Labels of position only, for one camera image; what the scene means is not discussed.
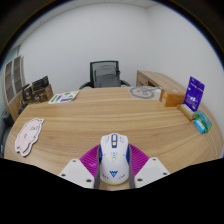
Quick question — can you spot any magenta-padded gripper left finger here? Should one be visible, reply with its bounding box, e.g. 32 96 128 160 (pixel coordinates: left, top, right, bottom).
58 143 102 190

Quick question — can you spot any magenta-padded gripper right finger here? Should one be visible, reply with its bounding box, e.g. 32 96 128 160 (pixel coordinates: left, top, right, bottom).
127 143 171 189

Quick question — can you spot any white blue computer mouse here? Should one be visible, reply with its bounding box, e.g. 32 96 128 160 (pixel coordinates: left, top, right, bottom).
98 132 131 186

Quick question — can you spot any pink pig-shaped mouse pad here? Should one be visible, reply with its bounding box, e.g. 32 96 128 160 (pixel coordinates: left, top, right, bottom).
14 117 45 157

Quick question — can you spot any round grey mouse pad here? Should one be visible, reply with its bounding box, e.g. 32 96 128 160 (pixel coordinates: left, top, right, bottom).
128 85 162 100

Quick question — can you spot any small blue box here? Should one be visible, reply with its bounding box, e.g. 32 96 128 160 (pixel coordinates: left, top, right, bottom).
193 118 206 134

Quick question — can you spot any green box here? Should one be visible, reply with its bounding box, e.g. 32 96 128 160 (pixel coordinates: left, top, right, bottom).
195 110 213 133

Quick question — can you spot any orange cardboard box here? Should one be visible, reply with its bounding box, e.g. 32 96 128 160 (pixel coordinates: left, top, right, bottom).
159 89 186 108

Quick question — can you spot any white printed sheet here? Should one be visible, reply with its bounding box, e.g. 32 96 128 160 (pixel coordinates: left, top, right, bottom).
48 90 81 105

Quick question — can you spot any black sofa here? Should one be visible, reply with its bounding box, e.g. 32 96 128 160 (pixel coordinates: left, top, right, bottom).
0 109 15 148

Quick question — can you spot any purple card package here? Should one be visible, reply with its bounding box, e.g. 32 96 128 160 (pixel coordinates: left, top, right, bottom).
183 76 206 112

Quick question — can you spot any large open brown cardboard box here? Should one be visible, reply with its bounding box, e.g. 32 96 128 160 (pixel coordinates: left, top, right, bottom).
31 75 54 103

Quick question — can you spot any wooden side desk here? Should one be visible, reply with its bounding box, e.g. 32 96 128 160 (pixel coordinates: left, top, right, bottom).
135 69 188 96

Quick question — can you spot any small brown cardboard box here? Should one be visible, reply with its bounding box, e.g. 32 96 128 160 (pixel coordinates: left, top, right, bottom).
20 84 34 108

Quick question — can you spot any grey backpack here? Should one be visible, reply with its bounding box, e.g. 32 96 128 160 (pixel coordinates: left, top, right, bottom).
93 64 122 88

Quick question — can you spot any wooden shelf cabinet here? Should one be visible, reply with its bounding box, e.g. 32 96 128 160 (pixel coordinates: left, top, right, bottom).
2 55 28 121

